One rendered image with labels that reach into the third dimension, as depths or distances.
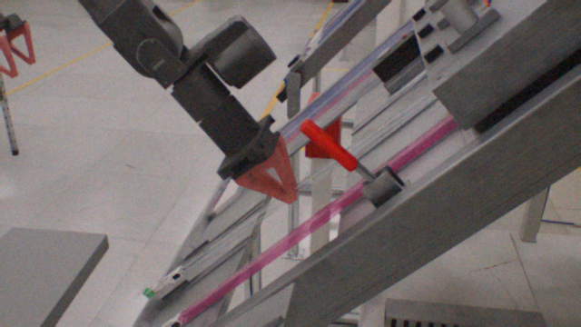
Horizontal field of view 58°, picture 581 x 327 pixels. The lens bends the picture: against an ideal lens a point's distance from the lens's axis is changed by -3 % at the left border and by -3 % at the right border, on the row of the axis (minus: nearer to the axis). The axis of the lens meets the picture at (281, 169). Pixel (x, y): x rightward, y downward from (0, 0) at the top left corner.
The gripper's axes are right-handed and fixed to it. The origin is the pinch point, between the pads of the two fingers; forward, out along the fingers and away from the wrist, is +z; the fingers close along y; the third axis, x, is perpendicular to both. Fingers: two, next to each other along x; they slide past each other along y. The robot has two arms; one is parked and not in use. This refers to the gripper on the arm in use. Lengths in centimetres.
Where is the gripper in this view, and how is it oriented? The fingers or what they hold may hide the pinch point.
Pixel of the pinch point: (290, 193)
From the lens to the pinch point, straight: 69.9
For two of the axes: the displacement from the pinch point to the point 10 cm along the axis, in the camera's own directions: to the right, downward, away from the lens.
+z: 6.4, 7.2, 2.6
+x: -7.6, 5.2, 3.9
